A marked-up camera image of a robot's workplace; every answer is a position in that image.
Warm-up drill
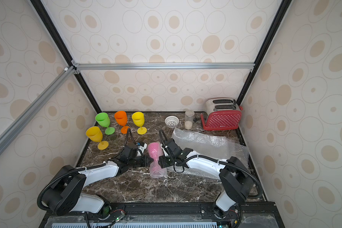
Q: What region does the pink bubble glass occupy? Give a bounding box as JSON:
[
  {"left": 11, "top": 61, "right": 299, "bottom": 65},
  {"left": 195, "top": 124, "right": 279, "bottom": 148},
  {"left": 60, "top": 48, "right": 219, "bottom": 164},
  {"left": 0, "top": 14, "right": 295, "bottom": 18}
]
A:
[{"left": 147, "top": 142, "right": 167, "bottom": 178}]

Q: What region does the yellow bubble glass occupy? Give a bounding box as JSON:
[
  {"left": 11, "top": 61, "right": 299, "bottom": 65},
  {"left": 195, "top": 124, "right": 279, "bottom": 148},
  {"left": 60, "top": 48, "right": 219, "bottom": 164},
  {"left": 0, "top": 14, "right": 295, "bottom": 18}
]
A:
[{"left": 132, "top": 112, "right": 147, "bottom": 135}]

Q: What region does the beige bubble glass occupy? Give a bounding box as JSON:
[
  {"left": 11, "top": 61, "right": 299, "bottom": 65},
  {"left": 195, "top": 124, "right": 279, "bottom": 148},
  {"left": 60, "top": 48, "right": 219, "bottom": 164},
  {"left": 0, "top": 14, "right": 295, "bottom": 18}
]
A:
[{"left": 86, "top": 126, "right": 109, "bottom": 150}]

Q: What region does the orange bubble glass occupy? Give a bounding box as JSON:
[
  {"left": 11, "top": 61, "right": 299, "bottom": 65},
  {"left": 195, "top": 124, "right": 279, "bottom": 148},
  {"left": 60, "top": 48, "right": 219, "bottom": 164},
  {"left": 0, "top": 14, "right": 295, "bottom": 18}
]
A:
[{"left": 114, "top": 111, "right": 130, "bottom": 134}]

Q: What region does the green wine glass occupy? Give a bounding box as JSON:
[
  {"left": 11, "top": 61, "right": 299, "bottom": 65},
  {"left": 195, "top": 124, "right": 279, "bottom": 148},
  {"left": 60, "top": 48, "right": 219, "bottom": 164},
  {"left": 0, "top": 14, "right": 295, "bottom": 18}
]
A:
[{"left": 95, "top": 113, "right": 115, "bottom": 135}]

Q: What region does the clear bubble wrap sheet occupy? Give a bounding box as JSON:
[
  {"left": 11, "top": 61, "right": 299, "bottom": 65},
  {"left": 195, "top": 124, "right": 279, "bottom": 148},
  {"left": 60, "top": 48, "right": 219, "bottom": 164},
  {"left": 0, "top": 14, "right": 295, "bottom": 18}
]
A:
[{"left": 172, "top": 128, "right": 249, "bottom": 168}]

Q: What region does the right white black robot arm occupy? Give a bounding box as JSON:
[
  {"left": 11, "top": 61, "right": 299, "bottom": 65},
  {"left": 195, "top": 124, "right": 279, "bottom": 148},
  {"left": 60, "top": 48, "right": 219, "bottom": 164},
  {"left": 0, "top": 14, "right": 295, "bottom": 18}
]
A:
[{"left": 158, "top": 139, "right": 263, "bottom": 212}]

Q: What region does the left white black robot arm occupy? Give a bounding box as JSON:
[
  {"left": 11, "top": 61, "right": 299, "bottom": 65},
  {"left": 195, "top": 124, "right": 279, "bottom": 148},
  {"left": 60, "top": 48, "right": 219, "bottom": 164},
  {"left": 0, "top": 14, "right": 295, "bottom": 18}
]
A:
[{"left": 37, "top": 142, "right": 153, "bottom": 218}]

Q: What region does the white sink strainer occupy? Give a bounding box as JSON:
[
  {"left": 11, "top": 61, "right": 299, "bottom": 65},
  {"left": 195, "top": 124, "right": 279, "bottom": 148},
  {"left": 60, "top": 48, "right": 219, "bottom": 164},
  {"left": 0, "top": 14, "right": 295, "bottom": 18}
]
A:
[{"left": 164, "top": 116, "right": 180, "bottom": 128}]

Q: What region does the clear jar with powder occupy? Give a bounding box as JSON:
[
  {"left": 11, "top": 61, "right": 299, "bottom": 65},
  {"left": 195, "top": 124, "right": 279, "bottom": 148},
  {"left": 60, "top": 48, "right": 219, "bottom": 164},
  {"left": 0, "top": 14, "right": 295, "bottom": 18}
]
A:
[{"left": 184, "top": 109, "right": 195, "bottom": 130}]

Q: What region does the red toaster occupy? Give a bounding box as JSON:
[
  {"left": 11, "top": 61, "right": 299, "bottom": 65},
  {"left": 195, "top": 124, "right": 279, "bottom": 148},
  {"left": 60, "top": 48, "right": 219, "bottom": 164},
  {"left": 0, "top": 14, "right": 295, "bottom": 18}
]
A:
[{"left": 200, "top": 97, "right": 243, "bottom": 131}]

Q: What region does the horizontal aluminium rail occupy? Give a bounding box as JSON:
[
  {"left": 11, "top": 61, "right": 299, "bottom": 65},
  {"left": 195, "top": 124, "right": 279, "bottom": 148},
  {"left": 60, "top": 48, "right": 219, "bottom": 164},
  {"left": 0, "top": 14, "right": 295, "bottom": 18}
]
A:
[{"left": 74, "top": 62, "right": 255, "bottom": 70}]

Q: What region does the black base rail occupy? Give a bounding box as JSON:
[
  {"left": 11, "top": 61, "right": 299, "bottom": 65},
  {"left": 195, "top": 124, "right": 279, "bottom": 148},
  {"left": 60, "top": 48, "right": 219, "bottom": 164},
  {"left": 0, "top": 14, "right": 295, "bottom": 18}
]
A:
[{"left": 40, "top": 202, "right": 284, "bottom": 228}]

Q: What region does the left diagonal aluminium rail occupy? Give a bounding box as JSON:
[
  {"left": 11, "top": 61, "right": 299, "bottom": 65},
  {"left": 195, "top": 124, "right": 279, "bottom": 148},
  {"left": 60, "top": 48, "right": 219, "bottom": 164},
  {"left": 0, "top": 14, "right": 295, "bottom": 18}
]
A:
[{"left": 0, "top": 66, "right": 75, "bottom": 155}]

